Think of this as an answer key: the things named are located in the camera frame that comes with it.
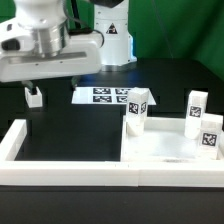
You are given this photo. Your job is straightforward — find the white marker base plate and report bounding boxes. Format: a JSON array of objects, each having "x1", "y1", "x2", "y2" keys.
[{"x1": 71, "y1": 86, "x2": 158, "y2": 106}]

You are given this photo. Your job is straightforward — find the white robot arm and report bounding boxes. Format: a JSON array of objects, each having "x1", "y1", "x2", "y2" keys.
[{"x1": 0, "y1": 0, "x2": 137, "y2": 89}]

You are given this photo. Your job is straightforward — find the white U-shaped fence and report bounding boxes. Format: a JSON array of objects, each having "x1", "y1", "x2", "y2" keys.
[{"x1": 0, "y1": 119, "x2": 224, "y2": 188}]

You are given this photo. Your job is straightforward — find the white square table top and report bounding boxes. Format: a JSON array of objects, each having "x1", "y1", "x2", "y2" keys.
[{"x1": 120, "y1": 117, "x2": 224, "y2": 163}]

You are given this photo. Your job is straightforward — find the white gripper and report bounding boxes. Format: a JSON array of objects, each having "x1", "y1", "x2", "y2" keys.
[{"x1": 0, "y1": 19, "x2": 103, "y2": 94}]

